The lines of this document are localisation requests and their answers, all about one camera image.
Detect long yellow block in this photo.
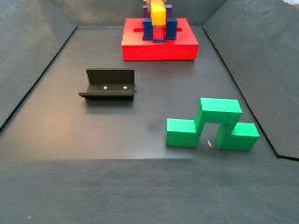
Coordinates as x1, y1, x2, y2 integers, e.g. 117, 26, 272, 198
150, 0, 166, 25

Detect red board base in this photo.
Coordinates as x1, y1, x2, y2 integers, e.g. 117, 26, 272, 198
122, 17, 199, 60

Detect green stepped block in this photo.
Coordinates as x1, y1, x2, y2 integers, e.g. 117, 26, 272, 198
166, 98, 260, 151

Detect blue U-shaped block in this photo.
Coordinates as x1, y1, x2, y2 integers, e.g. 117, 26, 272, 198
143, 17, 178, 43

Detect purple block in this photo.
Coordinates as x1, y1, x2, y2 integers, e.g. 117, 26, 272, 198
143, 4, 174, 18

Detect black angle bracket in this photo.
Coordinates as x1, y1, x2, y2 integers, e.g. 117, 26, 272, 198
79, 68, 137, 99

